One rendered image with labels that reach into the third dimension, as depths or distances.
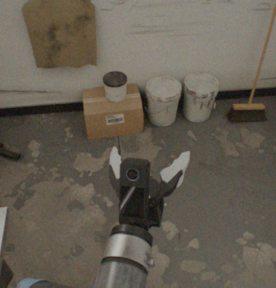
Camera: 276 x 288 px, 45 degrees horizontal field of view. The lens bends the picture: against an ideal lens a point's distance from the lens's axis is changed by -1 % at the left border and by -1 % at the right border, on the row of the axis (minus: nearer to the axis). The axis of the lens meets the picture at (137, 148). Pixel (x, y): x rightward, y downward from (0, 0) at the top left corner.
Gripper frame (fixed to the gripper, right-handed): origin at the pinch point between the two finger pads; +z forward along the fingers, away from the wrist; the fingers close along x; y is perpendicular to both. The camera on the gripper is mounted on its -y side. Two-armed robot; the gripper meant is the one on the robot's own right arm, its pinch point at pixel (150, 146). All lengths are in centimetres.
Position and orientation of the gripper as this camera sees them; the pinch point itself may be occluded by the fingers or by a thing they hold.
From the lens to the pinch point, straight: 66.4
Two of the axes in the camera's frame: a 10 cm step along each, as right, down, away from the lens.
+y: 1.3, 6.9, 7.2
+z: 2.0, -7.3, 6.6
